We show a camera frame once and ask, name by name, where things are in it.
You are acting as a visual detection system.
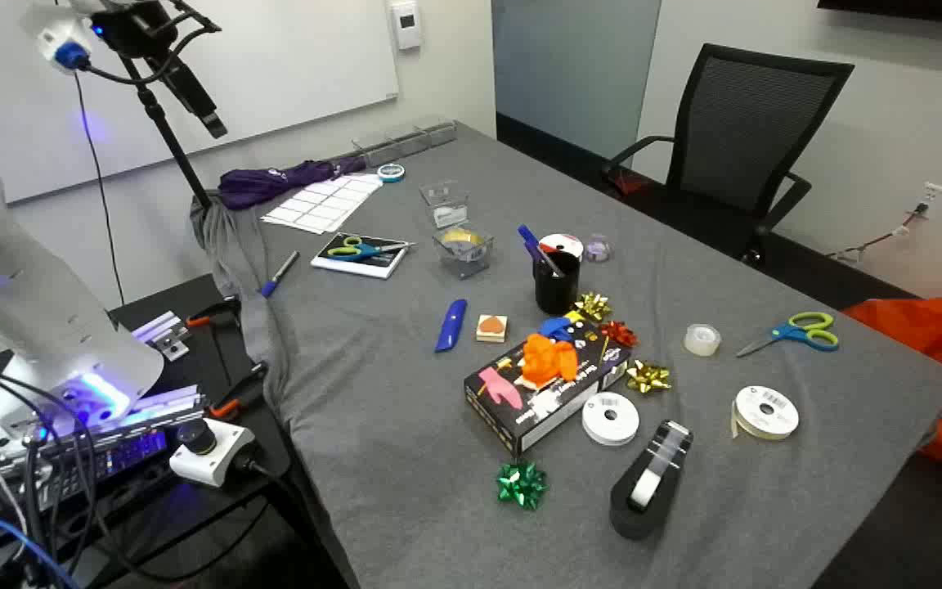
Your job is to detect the red gift bow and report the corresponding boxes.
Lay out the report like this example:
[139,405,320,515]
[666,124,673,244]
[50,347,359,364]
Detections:
[594,319,640,355]

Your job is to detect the blue marker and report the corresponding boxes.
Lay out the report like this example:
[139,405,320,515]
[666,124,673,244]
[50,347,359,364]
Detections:
[514,223,567,282]

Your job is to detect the book with scissors cover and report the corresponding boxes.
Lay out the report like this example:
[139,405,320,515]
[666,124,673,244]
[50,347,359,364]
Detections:
[307,230,415,284]

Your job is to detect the white wall thermostat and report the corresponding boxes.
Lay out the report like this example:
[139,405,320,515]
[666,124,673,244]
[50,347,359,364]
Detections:
[384,0,427,57]

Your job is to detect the white ribbon roll gold edge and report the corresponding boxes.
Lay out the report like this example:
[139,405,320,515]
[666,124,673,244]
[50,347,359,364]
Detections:
[726,382,805,444]

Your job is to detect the orange gift bow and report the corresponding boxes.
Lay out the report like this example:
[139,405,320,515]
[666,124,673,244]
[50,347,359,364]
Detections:
[515,331,582,389]

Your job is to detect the black wall television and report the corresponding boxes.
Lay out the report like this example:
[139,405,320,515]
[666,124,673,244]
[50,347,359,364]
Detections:
[813,0,942,28]

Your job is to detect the black office chair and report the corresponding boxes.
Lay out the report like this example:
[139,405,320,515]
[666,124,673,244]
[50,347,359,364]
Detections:
[598,44,858,264]

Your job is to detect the blue gift bow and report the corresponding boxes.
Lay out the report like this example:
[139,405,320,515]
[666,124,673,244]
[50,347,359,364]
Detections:
[535,314,577,343]

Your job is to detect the red white round tape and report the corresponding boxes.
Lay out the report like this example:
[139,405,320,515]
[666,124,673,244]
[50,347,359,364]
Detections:
[532,230,587,263]

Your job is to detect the white whiteboard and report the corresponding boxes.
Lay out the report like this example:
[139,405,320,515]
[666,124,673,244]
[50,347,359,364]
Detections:
[0,0,401,206]

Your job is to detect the black orange clamp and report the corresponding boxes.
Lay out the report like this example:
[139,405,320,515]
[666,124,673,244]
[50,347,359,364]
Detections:
[206,368,268,423]
[182,297,245,333]

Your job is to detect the purple cloth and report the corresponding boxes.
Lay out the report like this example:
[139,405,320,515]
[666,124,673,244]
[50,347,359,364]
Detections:
[211,153,368,212]

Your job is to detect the grey table cloth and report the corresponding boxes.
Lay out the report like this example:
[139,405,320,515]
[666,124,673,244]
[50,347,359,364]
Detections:
[190,117,942,589]

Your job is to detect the black mug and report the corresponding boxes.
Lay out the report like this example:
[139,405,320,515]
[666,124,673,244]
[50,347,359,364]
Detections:
[528,244,585,322]

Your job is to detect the blue capped pen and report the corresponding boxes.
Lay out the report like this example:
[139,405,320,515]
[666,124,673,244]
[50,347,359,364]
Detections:
[257,250,304,300]

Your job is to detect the sticky note block orange heart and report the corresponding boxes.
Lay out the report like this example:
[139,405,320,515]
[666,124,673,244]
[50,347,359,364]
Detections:
[475,311,514,347]

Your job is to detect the white power adapter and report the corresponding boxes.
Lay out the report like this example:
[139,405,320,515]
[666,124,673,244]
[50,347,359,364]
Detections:
[165,415,257,491]

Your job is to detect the black tape dispenser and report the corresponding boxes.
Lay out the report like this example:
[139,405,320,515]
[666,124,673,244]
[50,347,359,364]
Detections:
[605,415,696,544]

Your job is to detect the clear tape roll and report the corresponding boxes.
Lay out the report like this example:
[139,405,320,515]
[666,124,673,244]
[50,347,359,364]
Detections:
[679,322,726,359]

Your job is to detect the clear box with white item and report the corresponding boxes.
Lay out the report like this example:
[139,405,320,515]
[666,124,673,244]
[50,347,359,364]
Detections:
[418,177,475,231]

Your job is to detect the green gift bow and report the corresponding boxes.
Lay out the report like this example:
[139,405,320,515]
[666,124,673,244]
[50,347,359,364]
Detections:
[492,457,553,515]

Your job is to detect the blue utility knife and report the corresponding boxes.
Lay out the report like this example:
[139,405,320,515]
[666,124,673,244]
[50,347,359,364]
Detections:
[430,296,469,358]

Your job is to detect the black robot cart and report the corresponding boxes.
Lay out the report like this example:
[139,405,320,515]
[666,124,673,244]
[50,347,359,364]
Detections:
[0,271,316,589]

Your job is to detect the silver metal bracket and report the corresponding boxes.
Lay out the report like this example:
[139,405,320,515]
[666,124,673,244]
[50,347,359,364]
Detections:
[130,308,191,364]

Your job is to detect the black tripod stand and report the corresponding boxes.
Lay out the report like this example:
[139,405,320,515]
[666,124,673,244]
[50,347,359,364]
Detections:
[121,54,220,210]

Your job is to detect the green blue scissors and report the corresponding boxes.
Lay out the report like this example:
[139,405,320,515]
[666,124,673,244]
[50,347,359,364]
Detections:
[731,308,845,364]

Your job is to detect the blue network cable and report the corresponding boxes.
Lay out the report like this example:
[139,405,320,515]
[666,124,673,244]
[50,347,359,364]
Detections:
[0,495,84,589]

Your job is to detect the plain white ribbon roll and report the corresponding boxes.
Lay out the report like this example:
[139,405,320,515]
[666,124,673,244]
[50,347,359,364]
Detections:
[577,389,644,451]

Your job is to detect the black gift box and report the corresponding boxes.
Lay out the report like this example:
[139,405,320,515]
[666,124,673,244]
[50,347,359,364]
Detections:
[460,331,638,457]

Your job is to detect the gold gift bow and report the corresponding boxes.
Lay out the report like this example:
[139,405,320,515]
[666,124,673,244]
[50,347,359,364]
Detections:
[569,287,616,328]
[621,358,676,398]

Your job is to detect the black camera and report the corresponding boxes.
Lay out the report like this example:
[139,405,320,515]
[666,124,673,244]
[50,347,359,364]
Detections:
[89,0,231,142]

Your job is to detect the white ice cube tray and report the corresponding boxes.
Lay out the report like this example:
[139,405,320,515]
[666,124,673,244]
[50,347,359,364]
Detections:
[257,171,384,239]

